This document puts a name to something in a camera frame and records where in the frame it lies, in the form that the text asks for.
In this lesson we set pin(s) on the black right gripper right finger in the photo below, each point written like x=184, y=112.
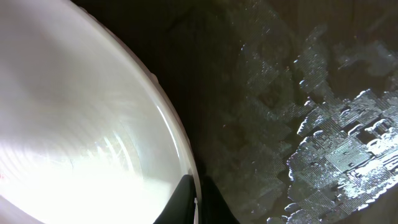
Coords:
x=214, y=209

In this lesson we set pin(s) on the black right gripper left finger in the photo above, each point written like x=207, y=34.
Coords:
x=180, y=209

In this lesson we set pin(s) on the pink plate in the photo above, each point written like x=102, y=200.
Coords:
x=87, y=133

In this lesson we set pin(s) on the brown serving tray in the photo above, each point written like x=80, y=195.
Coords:
x=290, y=106

